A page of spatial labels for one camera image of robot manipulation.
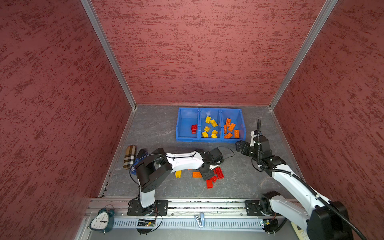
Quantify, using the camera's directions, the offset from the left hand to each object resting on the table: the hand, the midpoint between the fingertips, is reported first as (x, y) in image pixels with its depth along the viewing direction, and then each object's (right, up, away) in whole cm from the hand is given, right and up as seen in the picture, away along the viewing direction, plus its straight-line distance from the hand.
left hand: (204, 172), depth 86 cm
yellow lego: (+4, +32, +24) cm, 40 cm away
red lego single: (-6, +25, +15) cm, 30 cm away
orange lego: (+19, +29, +23) cm, 42 cm away
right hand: (+21, +15, -1) cm, 26 cm away
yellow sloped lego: (+8, +22, +17) cm, 29 cm away
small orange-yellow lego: (+7, +20, +12) cm, 24 cm away
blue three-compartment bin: (+6, +28, +22) cm, 36 cm away
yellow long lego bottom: (+8, +29, +23) cm, 38 cm away
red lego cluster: (+9, -1, -1) cm, 9 cm away
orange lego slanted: (+18, +20, +17) cm, 32 cm away
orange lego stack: (-5, -1, -1) cm, 5 cm away
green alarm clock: (-48, -15, -19) cm, 54 cm away
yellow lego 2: (+1, +21, +14) cm, 25 cm away
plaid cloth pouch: (-45, +10, +4) cm, 47 cm away
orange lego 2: (+21, +26, +20) cm, 39 cm away
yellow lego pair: (+3, +25, +20) cm, 32 cm away
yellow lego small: (-15, 0, -3) cm, 15 cm away
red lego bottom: (+3, -4, -7) cm, 8 cm away
